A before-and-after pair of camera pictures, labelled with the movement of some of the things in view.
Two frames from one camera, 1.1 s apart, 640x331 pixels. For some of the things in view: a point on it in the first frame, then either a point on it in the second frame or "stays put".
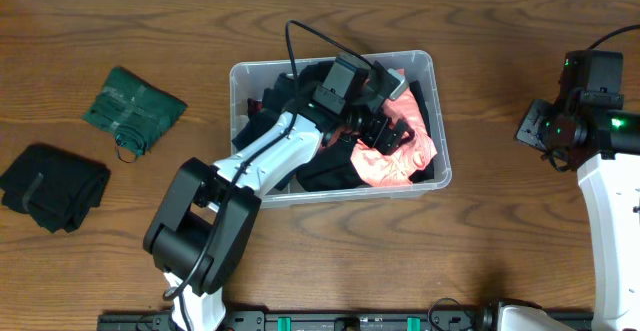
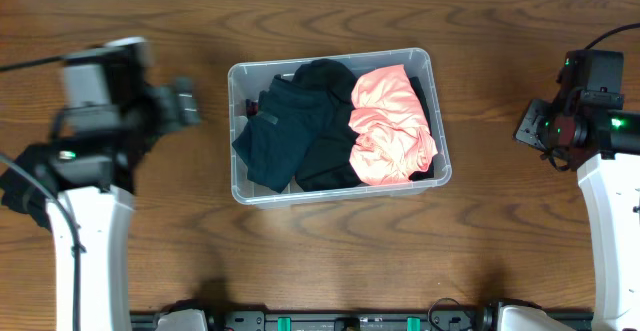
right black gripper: x=531 y=131 stays put
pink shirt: x=377 y=168 stays put
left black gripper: x=385 y=134 -> x=182 y=103
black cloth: x=55 y=187 stays put
